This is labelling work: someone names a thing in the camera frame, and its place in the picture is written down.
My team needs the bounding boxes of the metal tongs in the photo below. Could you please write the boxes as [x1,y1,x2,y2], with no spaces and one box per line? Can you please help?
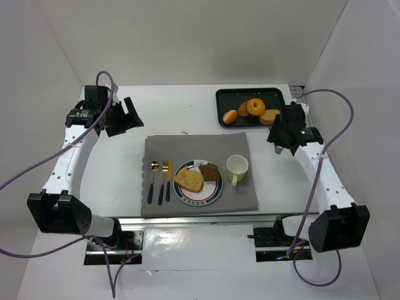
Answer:
[274,144,283,154]

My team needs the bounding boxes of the large bread slice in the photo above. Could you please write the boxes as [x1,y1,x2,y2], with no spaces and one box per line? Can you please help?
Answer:
[174,166,204,193]

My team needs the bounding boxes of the dark brown bread piece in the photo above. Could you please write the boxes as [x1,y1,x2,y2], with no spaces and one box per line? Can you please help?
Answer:
[199,163,221,183]

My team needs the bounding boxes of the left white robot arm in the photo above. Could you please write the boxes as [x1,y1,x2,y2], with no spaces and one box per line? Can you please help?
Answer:
[27,86,144,239]

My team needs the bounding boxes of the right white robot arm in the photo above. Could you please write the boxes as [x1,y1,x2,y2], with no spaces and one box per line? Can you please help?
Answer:
[267,102,370,253]

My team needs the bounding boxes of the bread slice front right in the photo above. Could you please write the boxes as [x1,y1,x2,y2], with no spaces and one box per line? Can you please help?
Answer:
[259,109,280,126]

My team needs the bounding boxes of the orange glazed donut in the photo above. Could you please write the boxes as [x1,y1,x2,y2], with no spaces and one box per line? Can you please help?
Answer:
[246,98,266,116]

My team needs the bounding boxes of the grey cloth placemat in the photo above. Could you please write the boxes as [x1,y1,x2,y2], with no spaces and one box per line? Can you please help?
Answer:
[141,132,259,218]

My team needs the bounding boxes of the brown pastry under donut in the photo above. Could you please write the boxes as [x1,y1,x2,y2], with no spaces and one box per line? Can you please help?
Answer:
[237,101,249,117]

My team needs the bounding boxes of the small round bun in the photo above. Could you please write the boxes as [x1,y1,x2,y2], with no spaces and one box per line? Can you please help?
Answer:
[222,110,238,125]

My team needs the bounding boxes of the light green mug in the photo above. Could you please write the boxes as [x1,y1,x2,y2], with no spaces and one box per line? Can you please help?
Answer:
[226,154,249,186]

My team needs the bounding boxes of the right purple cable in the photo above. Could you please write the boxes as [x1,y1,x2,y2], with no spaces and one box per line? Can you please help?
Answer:
[286,88,356,287]

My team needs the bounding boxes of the purple cable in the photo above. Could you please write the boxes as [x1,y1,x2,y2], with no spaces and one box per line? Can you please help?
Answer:
[0,71,132,299]
[286,88,356,287]

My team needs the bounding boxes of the gold spoon green handle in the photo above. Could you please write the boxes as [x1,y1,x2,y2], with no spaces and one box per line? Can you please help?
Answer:
[147,161,159,204]

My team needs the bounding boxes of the gold fork green handle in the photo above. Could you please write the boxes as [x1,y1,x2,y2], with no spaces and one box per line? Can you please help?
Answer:
[157,160,169,205]

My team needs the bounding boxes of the gold knife green handle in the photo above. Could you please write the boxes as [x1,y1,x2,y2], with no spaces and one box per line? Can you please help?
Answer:
[166,159,173,202]

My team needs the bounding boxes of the aluminium front rail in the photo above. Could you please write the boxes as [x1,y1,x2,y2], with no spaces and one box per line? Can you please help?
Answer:
[119,214,277,227]

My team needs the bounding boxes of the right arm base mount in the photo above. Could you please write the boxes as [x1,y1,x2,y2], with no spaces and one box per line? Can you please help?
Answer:
[247,227,313,263]

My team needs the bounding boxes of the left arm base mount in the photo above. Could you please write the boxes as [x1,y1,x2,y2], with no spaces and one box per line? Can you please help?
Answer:
[84,228,144,266]

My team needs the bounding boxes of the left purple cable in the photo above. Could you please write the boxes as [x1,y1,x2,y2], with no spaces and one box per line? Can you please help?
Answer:
[0,71,132,299]

